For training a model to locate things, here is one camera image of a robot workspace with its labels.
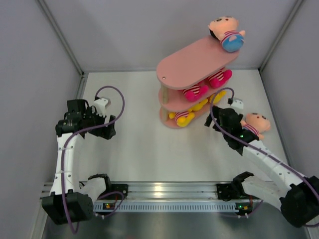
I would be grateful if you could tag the yellow plush toy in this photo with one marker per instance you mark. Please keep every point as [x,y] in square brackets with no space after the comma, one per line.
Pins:
[182,119]
[217,97]
[198,106]

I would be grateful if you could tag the boy doll blue shorts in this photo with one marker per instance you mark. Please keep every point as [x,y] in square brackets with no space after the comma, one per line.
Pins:
[256,123]

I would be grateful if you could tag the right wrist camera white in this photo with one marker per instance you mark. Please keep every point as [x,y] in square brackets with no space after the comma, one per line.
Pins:
[236,104]

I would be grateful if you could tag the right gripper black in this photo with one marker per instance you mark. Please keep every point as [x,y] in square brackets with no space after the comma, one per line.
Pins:
[216,113]

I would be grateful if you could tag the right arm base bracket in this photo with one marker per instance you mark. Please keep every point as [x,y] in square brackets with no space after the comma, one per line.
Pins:
[228,191]

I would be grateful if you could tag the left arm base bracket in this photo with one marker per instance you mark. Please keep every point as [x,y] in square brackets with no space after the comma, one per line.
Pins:
[117,190]

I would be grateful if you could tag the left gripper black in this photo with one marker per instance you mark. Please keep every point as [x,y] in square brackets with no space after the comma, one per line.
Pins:
[105,132]

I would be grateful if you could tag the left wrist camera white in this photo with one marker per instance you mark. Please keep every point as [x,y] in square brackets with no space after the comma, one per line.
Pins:
[101,105]

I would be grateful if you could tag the slotted cable duct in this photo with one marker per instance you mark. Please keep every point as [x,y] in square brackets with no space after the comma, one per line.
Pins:
[224,207]

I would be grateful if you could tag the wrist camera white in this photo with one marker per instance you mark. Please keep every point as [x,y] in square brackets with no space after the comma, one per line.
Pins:
[236,104]
[101,105]

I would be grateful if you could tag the pink white panda plush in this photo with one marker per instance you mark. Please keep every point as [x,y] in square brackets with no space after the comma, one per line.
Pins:
[195,92]
[219,78]

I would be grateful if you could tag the pink three-tier shelf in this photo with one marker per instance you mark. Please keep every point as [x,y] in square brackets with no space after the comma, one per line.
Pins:
[185,68]

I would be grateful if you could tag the boy doll on shelf top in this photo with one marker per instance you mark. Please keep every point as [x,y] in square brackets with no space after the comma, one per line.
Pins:
[225,29]

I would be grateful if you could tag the aluminium mounting rail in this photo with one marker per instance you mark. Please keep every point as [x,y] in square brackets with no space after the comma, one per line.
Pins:
[161,191]

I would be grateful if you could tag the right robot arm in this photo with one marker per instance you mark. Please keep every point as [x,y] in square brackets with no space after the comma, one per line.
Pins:
[294,194]

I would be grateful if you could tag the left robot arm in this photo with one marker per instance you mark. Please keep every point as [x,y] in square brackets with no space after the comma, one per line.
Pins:
[67,200]

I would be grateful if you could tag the yellow plush toy under shelf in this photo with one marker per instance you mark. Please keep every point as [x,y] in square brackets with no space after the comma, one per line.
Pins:
[217,97]

